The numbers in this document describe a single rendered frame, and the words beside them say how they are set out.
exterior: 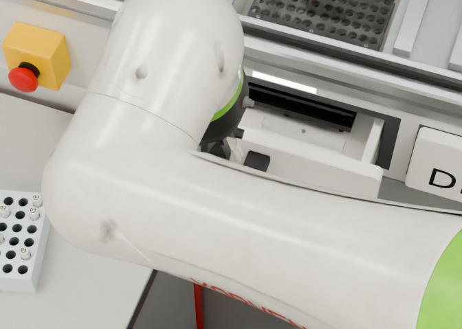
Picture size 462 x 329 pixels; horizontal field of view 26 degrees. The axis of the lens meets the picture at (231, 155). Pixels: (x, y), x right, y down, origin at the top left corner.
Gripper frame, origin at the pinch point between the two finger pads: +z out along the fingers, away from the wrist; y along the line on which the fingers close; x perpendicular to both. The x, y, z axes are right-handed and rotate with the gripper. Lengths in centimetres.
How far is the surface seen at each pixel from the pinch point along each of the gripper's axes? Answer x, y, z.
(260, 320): 2, 14, 71
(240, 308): -2, 13, 69
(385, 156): 17.1, -7.6, 12.8
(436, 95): 21.0, -12.7, -0.8
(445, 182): 25.0, -6.2, 11.5
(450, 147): 24.3, -8.8, 4.6
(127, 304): -7.9, 20.0, 11.7
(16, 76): -30.0, -2.6, 6.2
